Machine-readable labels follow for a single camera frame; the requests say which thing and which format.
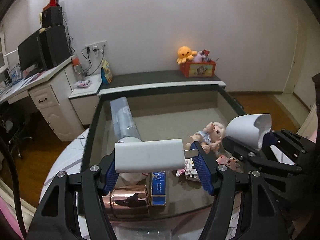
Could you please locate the white perforated shell case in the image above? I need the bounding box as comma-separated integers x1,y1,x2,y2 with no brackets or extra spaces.
225,113,272,150

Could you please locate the baby doll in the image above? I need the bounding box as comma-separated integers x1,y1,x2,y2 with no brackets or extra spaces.
184,122,226,155

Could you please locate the pink block kitty figure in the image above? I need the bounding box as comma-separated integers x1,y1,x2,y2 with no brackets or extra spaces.
176,158,200,182

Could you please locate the rose gold metal cup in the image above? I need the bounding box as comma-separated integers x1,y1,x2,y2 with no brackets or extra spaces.
103,185,150,219

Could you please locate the blue gold small box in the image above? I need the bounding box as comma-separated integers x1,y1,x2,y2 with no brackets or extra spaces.
151,171,167,206

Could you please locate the white power adapter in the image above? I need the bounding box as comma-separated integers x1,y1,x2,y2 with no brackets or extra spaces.
114,138,199,174

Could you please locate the clear plastic box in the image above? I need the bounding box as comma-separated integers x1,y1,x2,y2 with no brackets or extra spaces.
110,97,141,141

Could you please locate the white round-head figure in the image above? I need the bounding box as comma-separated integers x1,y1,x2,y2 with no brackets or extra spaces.
114,137,149,185

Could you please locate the pink black storage box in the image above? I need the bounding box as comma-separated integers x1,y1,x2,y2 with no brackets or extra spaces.
81,85,244,220

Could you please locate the striped white tablecloth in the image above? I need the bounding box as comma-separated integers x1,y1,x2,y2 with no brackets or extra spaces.
39,127,241,240

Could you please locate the white door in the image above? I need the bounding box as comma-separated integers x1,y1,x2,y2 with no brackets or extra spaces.
283,18,307,94

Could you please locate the red toy bin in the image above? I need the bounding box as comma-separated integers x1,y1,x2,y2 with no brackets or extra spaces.
180,61,216,77

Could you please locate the purple plush toy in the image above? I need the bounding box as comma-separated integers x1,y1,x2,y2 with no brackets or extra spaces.
193,51,206,63

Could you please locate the orange octopus plush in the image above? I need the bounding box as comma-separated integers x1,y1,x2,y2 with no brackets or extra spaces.
176,46,197,64

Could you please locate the white desk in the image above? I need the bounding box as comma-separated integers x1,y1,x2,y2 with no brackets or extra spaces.
1,58,84,141

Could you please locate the black white tv bench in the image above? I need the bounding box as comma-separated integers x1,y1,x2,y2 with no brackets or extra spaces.
68,69,227,126

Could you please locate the orange cap bottle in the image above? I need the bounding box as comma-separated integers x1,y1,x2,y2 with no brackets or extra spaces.
72,57,85,81

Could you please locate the snack bag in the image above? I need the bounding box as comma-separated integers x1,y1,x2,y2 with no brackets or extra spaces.
100,59,112,85

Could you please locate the black monitor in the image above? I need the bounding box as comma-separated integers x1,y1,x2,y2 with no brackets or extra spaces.
18,30,43,71

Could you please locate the black computer tower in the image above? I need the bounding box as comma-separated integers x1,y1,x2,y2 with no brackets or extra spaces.
37,25,71,70

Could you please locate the black speaker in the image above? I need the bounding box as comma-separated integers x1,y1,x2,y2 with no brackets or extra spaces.
41,6,63,28

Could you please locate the red paper star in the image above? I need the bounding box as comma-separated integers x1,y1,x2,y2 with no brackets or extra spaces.
42,0,59,11

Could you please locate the wall power outlet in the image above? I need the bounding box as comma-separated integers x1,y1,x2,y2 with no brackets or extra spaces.
84,41,107,52

